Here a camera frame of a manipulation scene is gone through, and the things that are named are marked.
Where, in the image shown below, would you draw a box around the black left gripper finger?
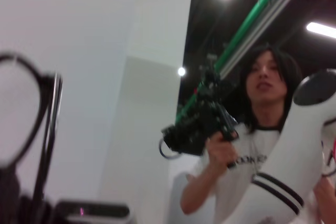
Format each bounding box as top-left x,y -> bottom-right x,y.
20,194 -> 57,224
0,166 -> 22,224

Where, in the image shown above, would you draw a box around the black oval-lens glasses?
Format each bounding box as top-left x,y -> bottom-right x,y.
0,52 -> 64,204

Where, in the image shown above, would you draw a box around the black handheld controller device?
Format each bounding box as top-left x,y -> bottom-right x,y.
158,69 -> 240,170

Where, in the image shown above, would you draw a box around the person's bare forearm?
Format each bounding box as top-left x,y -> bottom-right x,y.
181,161 -> 254,216
313,175 -> 336,224

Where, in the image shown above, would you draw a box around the person's hand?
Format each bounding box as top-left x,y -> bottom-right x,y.
205,132 -> 239,172

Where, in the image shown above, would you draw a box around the person in white shirt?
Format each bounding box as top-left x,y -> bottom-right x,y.
181,43 -> 336,224

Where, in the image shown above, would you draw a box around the green ceiling pipe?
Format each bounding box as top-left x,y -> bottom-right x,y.
180,0 -> 291,116

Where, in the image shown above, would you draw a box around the long ceiling light strip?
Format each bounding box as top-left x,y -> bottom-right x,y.
306,21 -> 336,39

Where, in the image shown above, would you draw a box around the grey ceiling cable tray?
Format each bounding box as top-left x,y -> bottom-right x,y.
222,0 -> 314,74

